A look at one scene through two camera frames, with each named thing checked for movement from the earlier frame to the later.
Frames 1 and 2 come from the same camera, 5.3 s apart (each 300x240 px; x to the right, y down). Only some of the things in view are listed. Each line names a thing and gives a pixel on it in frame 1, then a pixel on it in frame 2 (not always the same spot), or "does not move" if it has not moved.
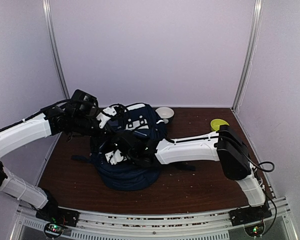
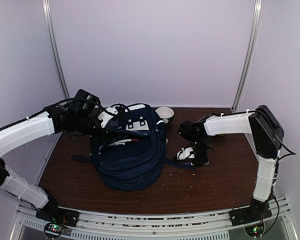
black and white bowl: (165, 112) does not move
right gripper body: (132, 159) -> (201, 146)
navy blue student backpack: (125, 160) does not move
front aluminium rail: (156, 225) does not move
